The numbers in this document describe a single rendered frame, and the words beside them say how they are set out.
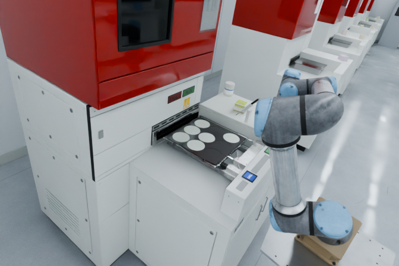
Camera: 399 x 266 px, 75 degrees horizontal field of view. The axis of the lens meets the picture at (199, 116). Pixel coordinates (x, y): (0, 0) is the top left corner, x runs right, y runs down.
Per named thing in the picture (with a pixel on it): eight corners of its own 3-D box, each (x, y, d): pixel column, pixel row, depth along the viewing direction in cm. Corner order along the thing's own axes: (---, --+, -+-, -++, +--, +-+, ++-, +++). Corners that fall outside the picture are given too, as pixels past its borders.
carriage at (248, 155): (223, 176, 134) (224, 171, 132) (253, 146, 161) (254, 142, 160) (237, 184, 130) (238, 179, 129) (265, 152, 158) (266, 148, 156)
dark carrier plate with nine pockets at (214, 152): (165, 137, 149) (165, 136, 149) (199, 117, 175) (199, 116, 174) (215, 165, 134) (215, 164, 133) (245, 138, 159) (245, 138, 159)
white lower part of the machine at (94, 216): (41, 217, 194) (19, 123, 154) (127, 165, 255) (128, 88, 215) (103, 280, 162) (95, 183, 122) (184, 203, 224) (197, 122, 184)
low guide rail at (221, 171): (166, 143, 157) (167, 139, 155) (168, 142, 158) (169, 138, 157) (240, 185, 134) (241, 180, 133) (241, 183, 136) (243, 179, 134)
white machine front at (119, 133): (92, 180, 124) (85, 105, 104) (193, 120, 185) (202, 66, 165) (96, 183, 122) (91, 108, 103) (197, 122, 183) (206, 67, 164)
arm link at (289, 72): (284, 71, 115) (285, 66, 122) (276, 94, 120) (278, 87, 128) (302, 75, 113) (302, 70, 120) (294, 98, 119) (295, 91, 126)
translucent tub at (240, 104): (232, 111, 173) (234, 102, 169) (236, 107, 179) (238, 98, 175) (243, 115, 170) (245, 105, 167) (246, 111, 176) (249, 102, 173)
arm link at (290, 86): (306, 83, 103) (306, 75, 112) (276, 85, 108) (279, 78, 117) (307, 101, 106) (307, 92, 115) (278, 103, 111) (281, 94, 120)
